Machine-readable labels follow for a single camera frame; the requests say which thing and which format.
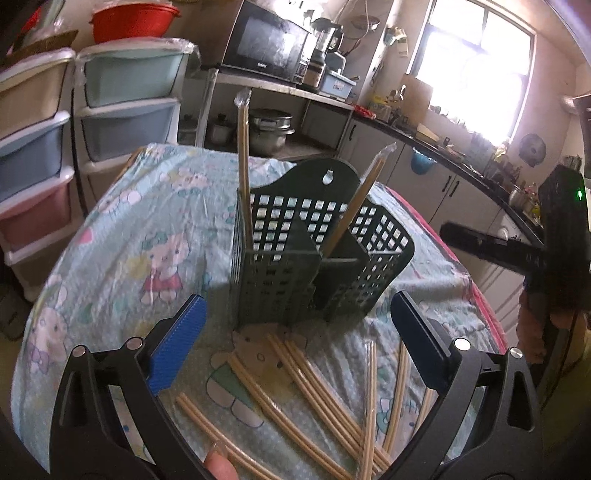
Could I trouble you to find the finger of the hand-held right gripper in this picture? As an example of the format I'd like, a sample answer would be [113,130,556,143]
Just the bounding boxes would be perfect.
[440,222,546,278]

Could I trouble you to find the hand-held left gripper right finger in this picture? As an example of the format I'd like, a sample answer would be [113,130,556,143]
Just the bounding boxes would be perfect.
[383,290,546,480]

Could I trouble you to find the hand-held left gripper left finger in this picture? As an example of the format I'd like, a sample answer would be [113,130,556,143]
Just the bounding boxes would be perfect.
[48,293,208,480]

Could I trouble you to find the pile of chopsticks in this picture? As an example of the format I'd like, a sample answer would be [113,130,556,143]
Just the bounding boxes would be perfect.
[174,330,437,480]

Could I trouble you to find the green plastic utensil basket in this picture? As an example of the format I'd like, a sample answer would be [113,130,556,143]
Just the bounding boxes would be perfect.
[229,158,415,329]

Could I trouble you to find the chopstick pair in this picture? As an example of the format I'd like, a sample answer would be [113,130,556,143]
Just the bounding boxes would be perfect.
[235,89,256,252]
[321,143,397,257]

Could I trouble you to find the person's right hand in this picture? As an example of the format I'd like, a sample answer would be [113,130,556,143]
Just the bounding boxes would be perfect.
[516,279,552,367]

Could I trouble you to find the person's left hand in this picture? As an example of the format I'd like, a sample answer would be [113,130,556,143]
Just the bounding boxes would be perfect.
[203,453,241,480]

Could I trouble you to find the white kitchen cabinets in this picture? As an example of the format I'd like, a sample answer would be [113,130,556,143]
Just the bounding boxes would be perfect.
[337,111,546,324]

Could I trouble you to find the black kitchen counter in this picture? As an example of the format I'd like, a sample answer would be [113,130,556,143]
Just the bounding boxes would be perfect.
[355,106,546,245]

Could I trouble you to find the blue hanging bag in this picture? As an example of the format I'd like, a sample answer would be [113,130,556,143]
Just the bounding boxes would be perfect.
[411,148,437,176]

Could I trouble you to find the cartoon printed bed sheet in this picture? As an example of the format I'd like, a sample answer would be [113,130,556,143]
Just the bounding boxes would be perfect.
[11,143,504,480]

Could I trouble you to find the cardboard box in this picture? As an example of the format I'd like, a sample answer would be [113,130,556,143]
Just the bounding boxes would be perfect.
[402,74,432,125]

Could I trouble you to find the window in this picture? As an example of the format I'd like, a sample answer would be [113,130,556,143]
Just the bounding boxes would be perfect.
[406,0,539,144]

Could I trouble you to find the small steel pot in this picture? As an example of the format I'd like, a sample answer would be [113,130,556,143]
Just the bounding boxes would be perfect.
[205,113,234,146]

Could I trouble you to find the blue plastic box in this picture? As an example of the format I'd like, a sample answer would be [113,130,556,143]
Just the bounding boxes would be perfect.
[320,69,358,102]

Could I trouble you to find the large steel pot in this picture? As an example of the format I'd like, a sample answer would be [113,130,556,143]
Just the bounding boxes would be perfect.
[247,108,296,155]

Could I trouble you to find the beige blue pink drawer cabinet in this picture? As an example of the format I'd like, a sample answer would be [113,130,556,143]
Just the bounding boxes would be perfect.
[0,48,77,291]

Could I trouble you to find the green blue drawer cabinet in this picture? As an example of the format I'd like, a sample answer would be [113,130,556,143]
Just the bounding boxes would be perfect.
[74,37,195,204]

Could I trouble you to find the metal kitchen shelf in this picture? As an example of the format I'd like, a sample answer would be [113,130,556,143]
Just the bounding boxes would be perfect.
[194,67,356,162]

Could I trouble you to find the blender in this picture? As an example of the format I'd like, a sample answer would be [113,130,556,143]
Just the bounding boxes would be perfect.
[302,17,345,90]

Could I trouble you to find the black microwave oven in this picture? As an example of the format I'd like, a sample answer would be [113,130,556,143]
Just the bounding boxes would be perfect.
[221,0,315,86]

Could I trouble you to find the red plastic basin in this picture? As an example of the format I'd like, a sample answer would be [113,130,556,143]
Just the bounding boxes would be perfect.
[90,2,182,44]

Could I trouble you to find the woven basket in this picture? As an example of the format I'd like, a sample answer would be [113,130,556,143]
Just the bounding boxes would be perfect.
[4,30,79,65]

